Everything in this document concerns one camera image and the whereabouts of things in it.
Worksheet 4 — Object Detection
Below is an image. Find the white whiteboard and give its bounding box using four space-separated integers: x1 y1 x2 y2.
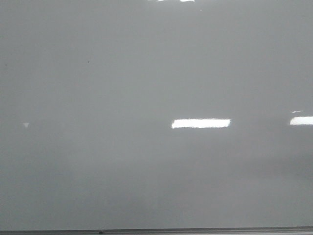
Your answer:
0 0 313 230

